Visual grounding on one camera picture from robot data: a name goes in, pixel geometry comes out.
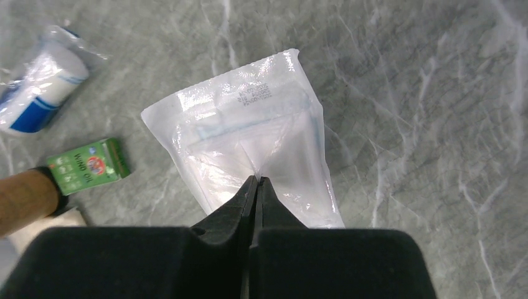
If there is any green wind oil box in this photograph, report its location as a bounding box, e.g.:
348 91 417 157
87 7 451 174
46 138 131 196

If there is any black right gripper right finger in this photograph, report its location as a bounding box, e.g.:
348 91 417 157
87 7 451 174
247 178 436 298

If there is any white blue bandage roll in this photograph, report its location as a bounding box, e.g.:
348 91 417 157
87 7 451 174
1 25 109 136

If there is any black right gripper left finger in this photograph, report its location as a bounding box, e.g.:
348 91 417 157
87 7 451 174
1 176 258 298

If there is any brown bottle orange cap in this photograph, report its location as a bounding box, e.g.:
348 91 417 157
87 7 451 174
1 166 68 237

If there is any white gauze packet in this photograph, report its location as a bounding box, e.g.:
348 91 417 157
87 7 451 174
141 49 344 228

